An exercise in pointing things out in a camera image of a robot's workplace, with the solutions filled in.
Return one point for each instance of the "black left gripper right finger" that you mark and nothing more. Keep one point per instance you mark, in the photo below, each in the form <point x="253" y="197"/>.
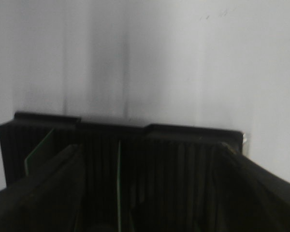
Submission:
<point x="244" y="193"/>

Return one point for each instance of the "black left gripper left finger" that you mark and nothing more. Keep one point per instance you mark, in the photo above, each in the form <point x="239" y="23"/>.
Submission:
<point x="48" y="200"/>

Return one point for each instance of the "green perforated circuit board rear right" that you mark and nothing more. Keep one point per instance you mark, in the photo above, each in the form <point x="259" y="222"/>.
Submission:
<point x="43" y="151"/>

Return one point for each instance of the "green perforated circuit board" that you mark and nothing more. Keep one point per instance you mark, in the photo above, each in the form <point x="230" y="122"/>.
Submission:
<point x="43" y="151"/>
<point x="118" y="188"/>

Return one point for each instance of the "green perforated circuit board rear left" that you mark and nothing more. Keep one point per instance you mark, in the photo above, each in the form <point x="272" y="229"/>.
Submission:
<point x="118" y="188"/>

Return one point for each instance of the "black slotted board rack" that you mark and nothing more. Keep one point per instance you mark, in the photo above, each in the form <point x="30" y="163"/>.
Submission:
<point x="99" y="143"/>

